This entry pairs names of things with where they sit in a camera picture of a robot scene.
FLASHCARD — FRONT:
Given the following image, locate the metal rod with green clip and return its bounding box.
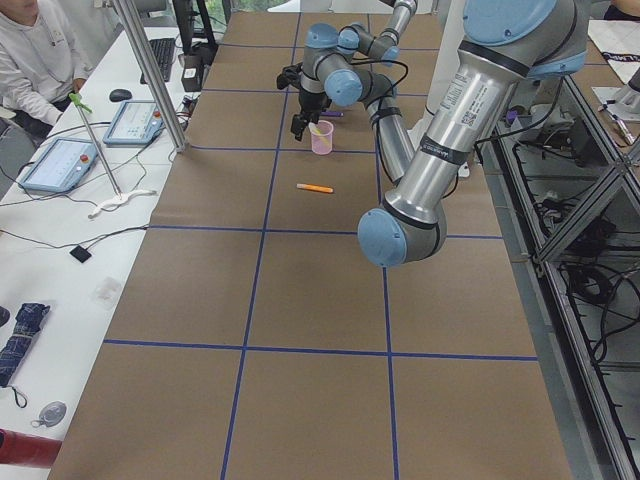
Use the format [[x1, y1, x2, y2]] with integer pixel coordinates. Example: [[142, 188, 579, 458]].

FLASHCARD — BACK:
[[68, 92, 158, 220]]

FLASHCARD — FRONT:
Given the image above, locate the silver round keychain tag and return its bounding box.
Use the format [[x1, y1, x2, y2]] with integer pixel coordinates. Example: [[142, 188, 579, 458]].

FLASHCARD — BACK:
[[31, 401, 67, 428]]

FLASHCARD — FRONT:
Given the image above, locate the far blue teach pendant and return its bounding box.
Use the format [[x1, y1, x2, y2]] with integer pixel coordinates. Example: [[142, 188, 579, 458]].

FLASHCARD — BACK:
[[103, 100, 164, 147]]

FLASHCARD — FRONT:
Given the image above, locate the red cylinder bottle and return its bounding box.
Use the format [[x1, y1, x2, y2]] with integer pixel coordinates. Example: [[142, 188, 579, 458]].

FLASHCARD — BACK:
[[0, 429, 62, 468]]

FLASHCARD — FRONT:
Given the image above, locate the pink mesh pen holder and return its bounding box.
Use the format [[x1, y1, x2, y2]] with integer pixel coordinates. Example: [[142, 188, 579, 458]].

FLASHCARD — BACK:
[[309, 120, 334, 155]]

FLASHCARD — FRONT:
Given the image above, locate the small clear plastic box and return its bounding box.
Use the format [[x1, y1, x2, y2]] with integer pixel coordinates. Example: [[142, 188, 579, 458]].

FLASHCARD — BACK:
[[91, 277, 122, 310]]

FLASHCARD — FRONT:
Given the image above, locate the seated person in grey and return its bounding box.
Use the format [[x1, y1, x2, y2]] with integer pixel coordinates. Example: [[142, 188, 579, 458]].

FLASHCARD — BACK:
[[1, 1, 92, 141]]

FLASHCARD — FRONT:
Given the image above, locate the folded blue umbrella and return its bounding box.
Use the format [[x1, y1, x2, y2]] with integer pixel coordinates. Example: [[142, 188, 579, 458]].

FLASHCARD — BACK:
[[1, 303, 50, 388]]

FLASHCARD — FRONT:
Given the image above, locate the orange marker pen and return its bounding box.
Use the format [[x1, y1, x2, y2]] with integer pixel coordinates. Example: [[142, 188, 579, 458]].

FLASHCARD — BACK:
[[296, 183, 334, 194]]

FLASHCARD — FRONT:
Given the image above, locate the black computer mouse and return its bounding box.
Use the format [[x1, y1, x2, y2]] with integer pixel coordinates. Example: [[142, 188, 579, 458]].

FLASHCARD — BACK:
[[109, 89, 132, 103]]

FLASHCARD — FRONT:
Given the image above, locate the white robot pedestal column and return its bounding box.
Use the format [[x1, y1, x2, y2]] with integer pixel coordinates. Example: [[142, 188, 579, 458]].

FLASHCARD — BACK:
[[409, 0, 466, 147]]

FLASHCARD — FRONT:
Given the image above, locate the near blue teach pendant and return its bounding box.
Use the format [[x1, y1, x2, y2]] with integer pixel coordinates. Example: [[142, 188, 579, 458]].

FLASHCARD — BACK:
[[18, 138, 97, 193]]

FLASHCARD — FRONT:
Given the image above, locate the yellow marker pen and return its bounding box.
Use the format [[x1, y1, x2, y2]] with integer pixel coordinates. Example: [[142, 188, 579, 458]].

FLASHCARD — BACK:
[[309, 123, 331, 150]]

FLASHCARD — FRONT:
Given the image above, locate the blue teach pendant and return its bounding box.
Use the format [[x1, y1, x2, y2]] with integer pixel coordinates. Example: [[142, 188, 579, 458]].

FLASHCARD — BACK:
[[103, 100, 164, 147], [18, 138, 97, 193]]

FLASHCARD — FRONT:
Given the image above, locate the small black square device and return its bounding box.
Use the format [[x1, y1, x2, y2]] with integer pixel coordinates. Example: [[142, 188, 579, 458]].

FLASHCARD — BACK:
[[69, 245, 92, 264]]

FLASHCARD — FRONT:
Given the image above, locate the black keyboard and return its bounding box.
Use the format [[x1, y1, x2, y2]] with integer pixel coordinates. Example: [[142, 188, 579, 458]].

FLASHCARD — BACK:
[[149, 37, 175, 82]]

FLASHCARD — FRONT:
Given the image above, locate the aluminium frame post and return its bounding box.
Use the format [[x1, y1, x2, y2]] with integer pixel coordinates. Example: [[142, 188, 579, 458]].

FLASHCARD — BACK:
[[112, 0, 186, 153]]

